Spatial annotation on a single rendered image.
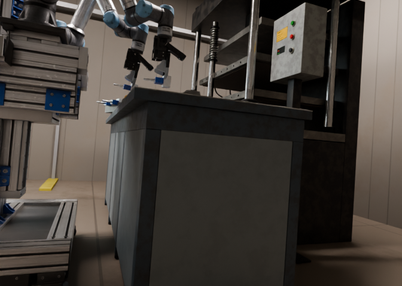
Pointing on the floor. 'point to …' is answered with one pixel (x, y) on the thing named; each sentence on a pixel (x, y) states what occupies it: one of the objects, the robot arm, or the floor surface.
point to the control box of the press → (298, 54)
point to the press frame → (343, 100)
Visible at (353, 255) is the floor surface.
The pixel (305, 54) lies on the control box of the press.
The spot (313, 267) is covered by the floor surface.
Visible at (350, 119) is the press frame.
